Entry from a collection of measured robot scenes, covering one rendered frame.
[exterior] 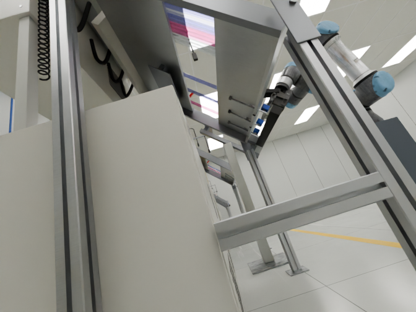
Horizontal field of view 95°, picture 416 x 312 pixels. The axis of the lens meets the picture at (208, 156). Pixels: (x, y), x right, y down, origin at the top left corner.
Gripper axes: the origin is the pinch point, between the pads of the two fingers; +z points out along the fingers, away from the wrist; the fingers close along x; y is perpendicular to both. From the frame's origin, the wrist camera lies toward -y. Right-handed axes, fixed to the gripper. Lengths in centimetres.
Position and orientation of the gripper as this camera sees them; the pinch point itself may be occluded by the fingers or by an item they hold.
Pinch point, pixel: (262, 118)
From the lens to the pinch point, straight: 96.8
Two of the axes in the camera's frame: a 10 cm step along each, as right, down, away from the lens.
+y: 8.8, 4.3, -2.1
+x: 0.7, 3.2, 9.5
